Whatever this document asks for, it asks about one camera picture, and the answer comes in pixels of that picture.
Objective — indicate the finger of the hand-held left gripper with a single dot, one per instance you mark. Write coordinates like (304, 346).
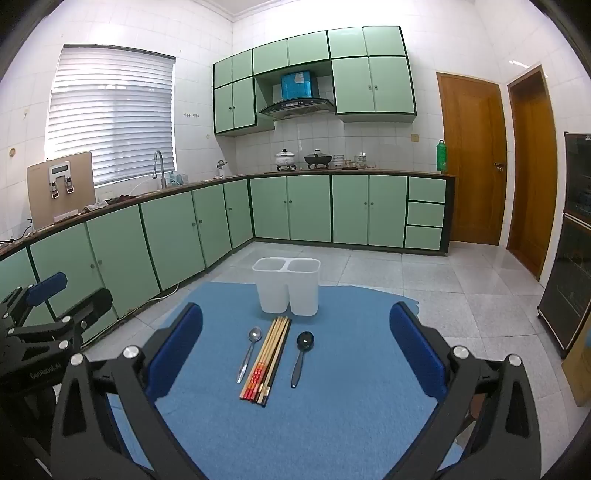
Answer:
(46, 285)
(92, 309)

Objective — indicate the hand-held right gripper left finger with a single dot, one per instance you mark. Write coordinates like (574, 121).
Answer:
(178, 350)

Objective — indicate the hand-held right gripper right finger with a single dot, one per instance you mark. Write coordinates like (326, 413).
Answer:
(415, 350)

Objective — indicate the metal spoon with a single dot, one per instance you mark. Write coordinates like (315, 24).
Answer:
(255, 334)

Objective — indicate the bundle of chopsticks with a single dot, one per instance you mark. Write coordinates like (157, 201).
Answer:
(265, 360)

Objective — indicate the black spoon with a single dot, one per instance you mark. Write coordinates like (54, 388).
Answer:
(304, 340)

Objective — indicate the white two-compartment utensil holder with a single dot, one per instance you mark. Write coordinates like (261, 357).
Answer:
(286, 295)

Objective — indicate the beige water purifier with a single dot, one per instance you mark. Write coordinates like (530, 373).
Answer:
(46, 207)

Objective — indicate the blue table mat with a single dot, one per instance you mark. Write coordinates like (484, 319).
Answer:
(323, 429)

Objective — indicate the chrome kitchen faucet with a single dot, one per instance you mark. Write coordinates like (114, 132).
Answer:
(158, 157)

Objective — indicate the cardboard box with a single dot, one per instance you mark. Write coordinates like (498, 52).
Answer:
(581, 369)

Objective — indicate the brown kitchen countertop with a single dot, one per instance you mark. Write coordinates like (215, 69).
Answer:
(415, 173)

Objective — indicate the black glass-front cabinet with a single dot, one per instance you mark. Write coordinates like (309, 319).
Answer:
(568, 258)

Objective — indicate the green base cabinets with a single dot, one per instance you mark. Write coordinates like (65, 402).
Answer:
(304, 207)

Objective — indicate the white window blinds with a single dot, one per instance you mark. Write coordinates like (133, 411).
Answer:
(111, 115)

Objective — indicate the small metal kettle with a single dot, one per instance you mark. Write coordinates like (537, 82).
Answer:
(222, 168)

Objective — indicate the green bottle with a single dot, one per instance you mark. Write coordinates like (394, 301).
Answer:
(441, 159)

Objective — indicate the stack of small bowls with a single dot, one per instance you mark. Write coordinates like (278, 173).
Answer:
(339, 161)

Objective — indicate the plain wooden door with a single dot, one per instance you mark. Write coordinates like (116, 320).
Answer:
(533, 175)

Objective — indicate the black wok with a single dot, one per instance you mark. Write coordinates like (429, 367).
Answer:
(317, 160)

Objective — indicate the silver pot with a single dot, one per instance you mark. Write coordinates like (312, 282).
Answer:
(285, 159)

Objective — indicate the black range hood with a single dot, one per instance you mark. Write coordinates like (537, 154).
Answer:
(295, 108)

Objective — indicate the blue box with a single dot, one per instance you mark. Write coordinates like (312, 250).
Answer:
(298, 85)

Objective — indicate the green wall cabinets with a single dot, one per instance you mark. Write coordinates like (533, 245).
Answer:
(374, 83)

